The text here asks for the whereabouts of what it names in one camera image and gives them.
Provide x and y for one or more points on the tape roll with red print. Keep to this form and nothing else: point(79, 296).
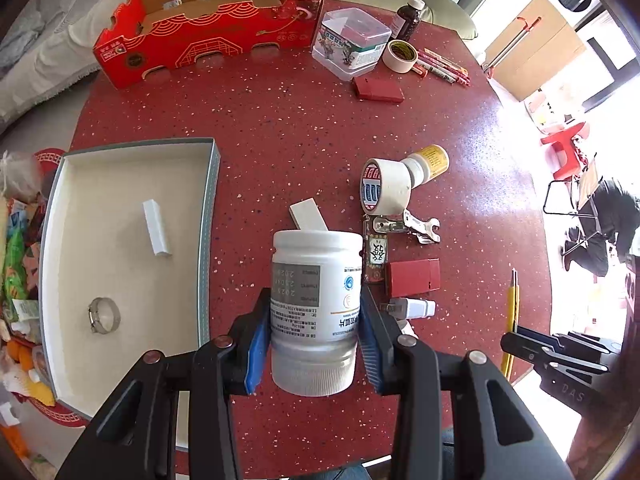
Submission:
point(395, 190)

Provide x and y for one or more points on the brown cardboard box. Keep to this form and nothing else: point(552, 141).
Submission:
point(545, 45)

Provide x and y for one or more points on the beige sofa cushion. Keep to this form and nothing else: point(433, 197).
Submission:
point(440, 15)

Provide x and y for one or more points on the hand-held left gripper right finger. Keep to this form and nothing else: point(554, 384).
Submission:
point(372, 360)

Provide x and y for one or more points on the red patterned pen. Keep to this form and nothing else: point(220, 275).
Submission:
point(445, 59)
point(440, 75)
point(447, 69)

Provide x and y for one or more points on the small white box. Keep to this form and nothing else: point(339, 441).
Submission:
point(156, 227)

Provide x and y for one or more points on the white charger plug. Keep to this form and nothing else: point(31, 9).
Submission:
point(415, 307)

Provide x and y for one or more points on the flat red box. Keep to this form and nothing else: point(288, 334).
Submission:
point(377, 90)

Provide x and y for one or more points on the white pill bottle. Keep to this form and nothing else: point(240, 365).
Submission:
point(315, 280)

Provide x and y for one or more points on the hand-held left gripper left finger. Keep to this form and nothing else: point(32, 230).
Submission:
point(255, 355)

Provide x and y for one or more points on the cream masking tape roll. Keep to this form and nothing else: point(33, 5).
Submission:
point(395, 63)

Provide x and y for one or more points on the brown medicine bottle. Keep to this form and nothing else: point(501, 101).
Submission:
point(406, 22)

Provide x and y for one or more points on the grey-edged white tray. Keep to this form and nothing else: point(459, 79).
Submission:
point(110, 185)

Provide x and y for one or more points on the black folding chair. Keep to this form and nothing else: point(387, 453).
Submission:
point(605, 220)

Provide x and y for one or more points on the red cardboard box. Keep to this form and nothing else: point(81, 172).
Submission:
point(200, 35)

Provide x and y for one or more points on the clear plastic container printed label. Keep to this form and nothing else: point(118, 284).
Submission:
point(350, 40)

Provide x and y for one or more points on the white flat block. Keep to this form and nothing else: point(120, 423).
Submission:
point(306, 215)

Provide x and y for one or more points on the red and silver stick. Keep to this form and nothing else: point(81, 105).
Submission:
point(505, 47)

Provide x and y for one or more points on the yellow utility knife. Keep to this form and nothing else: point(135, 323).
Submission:
point(513, 305)

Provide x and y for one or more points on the small red box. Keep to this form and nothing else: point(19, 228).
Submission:
point(412, 277)

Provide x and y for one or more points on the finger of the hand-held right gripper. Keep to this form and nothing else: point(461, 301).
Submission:
point(575, 338)
point(530, 349)

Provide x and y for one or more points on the white bottle yellow label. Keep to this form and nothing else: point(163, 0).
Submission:
point(432, 159)

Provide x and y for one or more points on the red printed card package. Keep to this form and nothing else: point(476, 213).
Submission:
point(375, 252)

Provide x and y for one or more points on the red plastic stool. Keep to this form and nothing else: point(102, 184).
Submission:
point(565, 145)

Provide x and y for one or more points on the grey blanket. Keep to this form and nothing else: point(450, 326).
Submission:
point(45, 45)

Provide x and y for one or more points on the pile of snack packets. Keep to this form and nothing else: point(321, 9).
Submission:
point(20, 270)

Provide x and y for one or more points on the metal clip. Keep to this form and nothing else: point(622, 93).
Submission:
point(420, 228)

